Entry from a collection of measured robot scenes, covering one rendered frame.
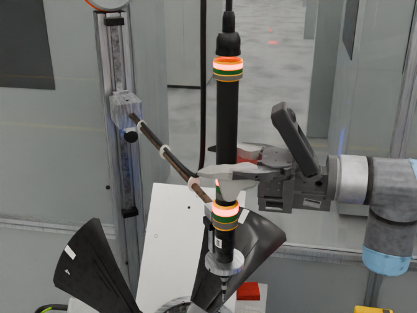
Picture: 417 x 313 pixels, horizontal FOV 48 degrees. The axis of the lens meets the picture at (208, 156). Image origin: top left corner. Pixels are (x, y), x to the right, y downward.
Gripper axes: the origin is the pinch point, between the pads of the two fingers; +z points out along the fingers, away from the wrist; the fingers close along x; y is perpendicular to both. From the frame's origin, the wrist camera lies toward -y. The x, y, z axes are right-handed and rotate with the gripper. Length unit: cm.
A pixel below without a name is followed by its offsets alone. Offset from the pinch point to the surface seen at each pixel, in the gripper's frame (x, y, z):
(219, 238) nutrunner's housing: -1.8, 14.4, -2.2
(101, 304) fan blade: 7.5, 41.6, 25.6
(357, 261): 70, 69, -39
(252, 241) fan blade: 13.5, 24.9, -6.8
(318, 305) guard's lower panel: 70, 90, -28
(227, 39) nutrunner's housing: -1.8, -19.0, -3.1
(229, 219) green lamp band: -2.1, 10.2, -3.9
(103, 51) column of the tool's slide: 54, -4, 39
